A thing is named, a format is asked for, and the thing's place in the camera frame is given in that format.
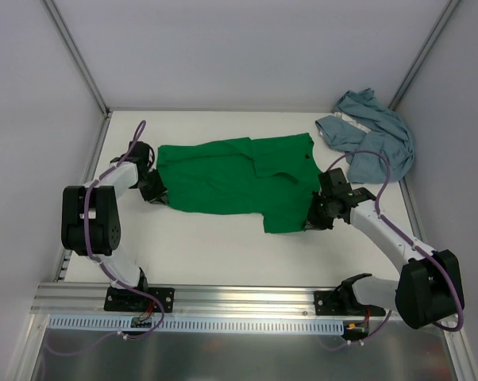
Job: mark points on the green t shirt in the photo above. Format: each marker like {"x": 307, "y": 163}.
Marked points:
{"x": 274, "y": 177}

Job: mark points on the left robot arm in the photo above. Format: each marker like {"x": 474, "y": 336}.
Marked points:
{"x": 91, "y": 228}

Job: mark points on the white slotted cable duct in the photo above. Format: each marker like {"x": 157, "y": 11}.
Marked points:
{"x": 199, "y": 325}

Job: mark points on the aluminium frame post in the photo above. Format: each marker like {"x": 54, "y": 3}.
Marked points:
{"x": 75, "y": 54}
{"x": 421, "y": 57}

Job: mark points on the blue grey t shirt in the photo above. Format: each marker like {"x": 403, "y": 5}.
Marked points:
{"x": 377, "y": 140}

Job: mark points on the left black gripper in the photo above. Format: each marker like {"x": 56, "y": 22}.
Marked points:
{"x": 155, "y": 190}

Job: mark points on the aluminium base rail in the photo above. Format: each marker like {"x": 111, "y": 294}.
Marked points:
{"x": 190, "y": 300}

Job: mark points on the left aluminium frame post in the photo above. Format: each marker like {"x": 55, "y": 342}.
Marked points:
{"x": 75, "y": 54}

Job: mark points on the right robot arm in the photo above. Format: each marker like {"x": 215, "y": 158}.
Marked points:
{"x": 429, "y": 287}

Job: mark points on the right aluminium frame post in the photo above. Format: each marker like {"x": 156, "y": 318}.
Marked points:
{"x": 421, "y": 57}

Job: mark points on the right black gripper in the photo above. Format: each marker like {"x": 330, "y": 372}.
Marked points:
{"x": 316, "y": 217}

